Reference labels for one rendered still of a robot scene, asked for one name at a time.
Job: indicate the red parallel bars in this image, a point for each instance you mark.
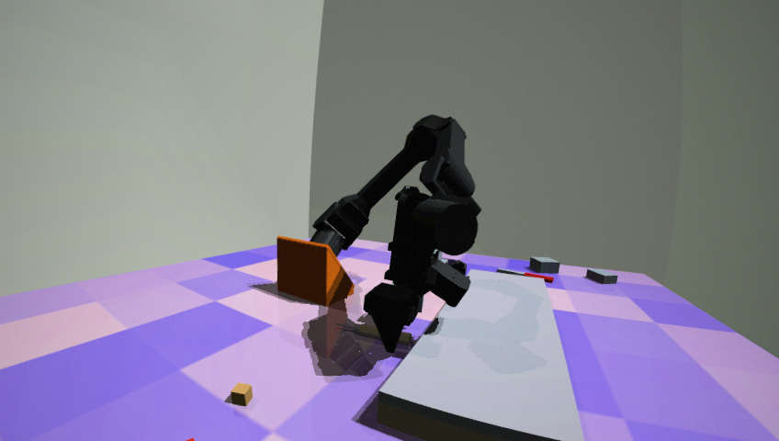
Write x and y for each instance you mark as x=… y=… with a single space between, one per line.
x=511 y=272

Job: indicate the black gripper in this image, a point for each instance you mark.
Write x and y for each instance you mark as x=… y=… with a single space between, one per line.
x=392 y=306

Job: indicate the grey floor panel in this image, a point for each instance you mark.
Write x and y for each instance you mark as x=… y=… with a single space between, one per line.
x=491 y=369

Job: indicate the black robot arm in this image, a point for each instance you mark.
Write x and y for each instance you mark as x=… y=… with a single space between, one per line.
x=446 y=221

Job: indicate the tan hexagonal awl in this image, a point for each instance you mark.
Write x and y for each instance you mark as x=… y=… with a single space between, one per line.
x=372 y=331

